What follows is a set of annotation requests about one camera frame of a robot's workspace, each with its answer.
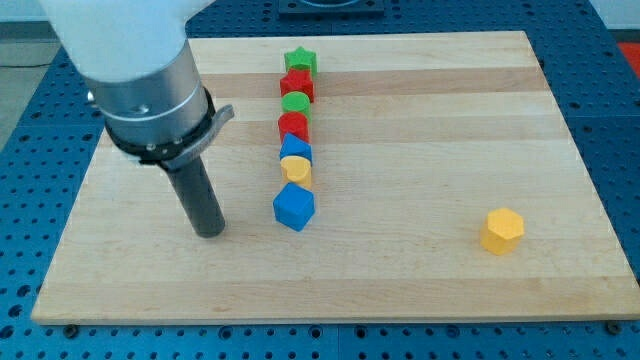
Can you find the red cylinder block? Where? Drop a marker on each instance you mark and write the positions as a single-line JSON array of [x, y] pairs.
[[294, 123]]

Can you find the blue triangle block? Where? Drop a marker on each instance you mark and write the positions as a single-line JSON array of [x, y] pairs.
[[294, 146]]

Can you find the blue cube block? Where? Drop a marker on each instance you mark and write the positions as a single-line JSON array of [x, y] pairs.
[[294, 206]]

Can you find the red star block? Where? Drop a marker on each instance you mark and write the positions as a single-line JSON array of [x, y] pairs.
[[297, 80]]

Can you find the green star block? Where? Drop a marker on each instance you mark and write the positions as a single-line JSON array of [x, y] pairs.
[[301, 59]]

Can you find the light wooden board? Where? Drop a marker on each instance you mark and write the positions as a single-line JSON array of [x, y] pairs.
[[415, 139]]

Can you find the green cylinder block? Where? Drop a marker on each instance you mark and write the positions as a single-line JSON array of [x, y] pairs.
[[296, 101]]

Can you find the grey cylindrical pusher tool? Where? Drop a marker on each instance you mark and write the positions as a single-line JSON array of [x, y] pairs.
[[196, 194]]

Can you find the yellow heart block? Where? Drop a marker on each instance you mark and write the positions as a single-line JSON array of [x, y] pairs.
[[297, 170]]

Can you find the yellow hexagon block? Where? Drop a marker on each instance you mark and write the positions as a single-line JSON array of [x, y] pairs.
[[502, 231]]

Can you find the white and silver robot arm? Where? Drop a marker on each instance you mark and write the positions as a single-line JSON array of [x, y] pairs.
[[137, 63]]

